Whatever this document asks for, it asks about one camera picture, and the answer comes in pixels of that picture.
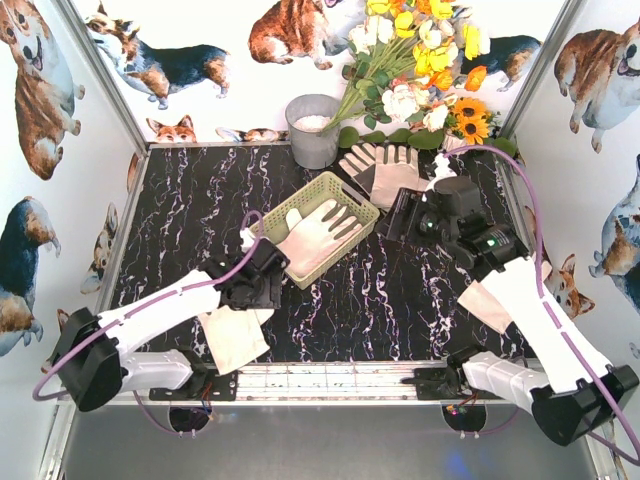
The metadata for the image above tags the white glove grey patch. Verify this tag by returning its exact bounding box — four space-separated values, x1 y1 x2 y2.
277 199 362 278

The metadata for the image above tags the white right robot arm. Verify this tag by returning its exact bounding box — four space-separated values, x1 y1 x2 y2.
384 176 639 446

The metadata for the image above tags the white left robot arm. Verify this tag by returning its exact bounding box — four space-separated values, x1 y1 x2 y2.
50 242 289 412

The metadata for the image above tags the pale green storage basket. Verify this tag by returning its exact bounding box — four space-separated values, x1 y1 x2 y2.
250 172 379 290

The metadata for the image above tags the striped glove back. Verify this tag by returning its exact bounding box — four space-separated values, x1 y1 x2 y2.
338 143 376 195

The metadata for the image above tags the grey metal bucket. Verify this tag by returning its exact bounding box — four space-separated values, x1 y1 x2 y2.
285 94 339 170

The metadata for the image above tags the artificial flower bouquet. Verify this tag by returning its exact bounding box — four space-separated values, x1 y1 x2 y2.
321 1 515 154

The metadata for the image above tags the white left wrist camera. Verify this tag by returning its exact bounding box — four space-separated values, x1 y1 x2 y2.
239 228 260 253

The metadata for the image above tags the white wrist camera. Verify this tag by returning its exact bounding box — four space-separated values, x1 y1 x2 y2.
426 153 457 191
239 228 260 253

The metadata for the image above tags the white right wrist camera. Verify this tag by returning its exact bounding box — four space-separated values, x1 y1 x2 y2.
426 153 457 191

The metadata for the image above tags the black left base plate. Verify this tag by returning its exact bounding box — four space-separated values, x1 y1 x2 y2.
149 368 239 401

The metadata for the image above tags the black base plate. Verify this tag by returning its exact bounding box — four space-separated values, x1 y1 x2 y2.
149 368 239 401
402 367 498 400

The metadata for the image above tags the aluminium front rail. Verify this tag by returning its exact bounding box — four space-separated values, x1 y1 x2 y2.
77 354 548 412

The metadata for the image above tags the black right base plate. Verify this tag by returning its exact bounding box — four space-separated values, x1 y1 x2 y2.
402 367 498 400

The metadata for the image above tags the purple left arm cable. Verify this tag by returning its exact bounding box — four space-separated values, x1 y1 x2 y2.
32 209 266 436

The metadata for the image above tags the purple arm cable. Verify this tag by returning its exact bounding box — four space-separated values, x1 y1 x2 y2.
442 144 640 466
32 209 266 436

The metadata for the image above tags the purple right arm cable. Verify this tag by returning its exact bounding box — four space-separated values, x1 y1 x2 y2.
442 144 640 466

